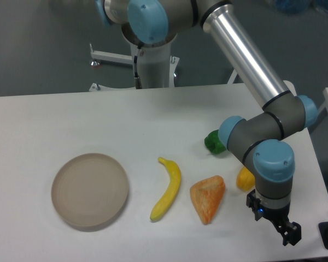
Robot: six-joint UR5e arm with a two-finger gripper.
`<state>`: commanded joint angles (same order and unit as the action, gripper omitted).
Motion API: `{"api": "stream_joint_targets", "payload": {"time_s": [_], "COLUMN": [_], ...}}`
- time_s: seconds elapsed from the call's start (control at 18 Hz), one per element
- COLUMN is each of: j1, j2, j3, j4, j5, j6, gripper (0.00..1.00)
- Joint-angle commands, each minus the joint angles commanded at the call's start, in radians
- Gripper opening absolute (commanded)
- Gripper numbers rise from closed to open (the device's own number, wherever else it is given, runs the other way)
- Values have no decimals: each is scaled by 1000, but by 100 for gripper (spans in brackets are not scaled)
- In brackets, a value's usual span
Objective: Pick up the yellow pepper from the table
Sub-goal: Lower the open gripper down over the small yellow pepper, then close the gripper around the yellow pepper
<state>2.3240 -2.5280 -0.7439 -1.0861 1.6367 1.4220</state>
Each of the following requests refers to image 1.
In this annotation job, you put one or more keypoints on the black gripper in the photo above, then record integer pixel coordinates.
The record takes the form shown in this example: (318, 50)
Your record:
(276, 211)

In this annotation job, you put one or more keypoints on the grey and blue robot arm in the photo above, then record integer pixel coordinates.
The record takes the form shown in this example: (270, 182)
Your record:
(257, 143)

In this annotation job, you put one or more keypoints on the yellow pepper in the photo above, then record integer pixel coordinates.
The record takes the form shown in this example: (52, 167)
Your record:
(245, 180)

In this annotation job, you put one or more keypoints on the green pepper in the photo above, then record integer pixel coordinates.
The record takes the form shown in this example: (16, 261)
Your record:
(213, 143)

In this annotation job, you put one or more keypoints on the orange triangular pastry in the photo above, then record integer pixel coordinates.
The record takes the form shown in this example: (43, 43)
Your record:
(206, 196)

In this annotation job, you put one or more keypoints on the yellow banana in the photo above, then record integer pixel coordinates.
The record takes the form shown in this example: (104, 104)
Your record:
(167, 199)

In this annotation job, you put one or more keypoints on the beige round plate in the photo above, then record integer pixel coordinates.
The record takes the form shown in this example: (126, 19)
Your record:
(90, 191)

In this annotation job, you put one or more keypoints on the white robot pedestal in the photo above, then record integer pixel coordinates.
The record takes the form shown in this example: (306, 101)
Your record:
(153, 65)

